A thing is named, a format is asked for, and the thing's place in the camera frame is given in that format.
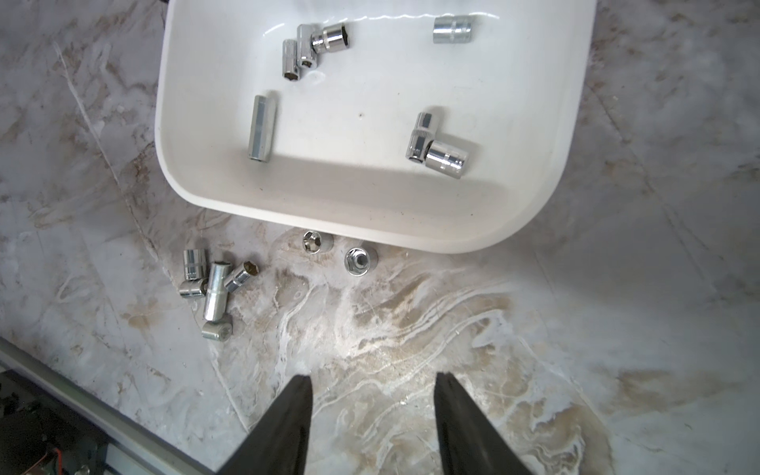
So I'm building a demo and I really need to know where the angled hex cluster socket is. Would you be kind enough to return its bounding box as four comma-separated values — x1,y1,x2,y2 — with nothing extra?
224,261,259,293

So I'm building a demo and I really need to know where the chrome socket cluster lower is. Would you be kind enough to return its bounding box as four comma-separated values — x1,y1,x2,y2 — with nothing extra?
201,318,234,342

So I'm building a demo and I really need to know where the lone chrome socket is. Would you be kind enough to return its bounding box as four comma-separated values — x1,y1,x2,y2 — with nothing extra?
433,16,474,44

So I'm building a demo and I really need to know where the long chrome socket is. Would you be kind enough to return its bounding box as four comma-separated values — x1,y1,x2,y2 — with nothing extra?
203,261,233,322
247,95,277,162

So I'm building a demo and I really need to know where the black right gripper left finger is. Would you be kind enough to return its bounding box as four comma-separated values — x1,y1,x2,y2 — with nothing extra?
217,375,313,475

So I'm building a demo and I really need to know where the white plastic storage box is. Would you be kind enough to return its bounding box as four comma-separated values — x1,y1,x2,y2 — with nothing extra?
156,1,596,253

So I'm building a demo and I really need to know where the chrome socket by finger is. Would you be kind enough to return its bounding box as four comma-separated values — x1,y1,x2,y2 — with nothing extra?
425,141,469,179

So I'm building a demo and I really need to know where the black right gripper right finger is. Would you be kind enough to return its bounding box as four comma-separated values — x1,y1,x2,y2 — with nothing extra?
433,372,530,474

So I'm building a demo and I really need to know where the small chrome socket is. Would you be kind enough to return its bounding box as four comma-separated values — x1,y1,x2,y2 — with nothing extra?
297,24,318,70

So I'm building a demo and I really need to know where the long chrome socket in cluster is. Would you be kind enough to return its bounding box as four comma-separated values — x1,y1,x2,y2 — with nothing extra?
203,261,233,322

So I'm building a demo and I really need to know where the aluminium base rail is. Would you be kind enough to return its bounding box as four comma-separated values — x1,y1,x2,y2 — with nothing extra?
1,338,213,474

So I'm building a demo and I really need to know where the chrome socket joined pair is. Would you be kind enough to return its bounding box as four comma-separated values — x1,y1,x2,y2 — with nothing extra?
405,112,439,163

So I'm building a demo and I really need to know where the small angled cluster socket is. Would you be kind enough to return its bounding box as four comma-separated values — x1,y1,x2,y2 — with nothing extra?
310,23,350,55

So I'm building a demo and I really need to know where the short chrome socket cluster left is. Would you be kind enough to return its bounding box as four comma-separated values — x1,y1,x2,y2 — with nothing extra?
178,279,208,299

